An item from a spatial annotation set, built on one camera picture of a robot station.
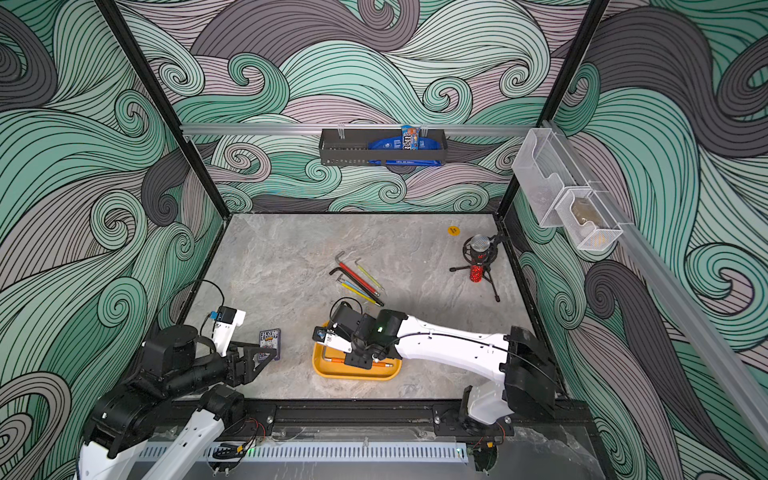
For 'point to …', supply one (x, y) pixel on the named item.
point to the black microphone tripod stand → (487, 272)
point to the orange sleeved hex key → (343, 361)
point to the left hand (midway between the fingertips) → (267, 348)
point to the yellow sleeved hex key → (359, 294)
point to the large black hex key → (346, 275)
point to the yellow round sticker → (454, 231)
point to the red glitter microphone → (479, 253)
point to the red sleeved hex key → (347, 268)
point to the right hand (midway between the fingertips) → (356, 340)
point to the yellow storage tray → (341, 370)
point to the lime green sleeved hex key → (366, 273)
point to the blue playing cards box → (270, 339)
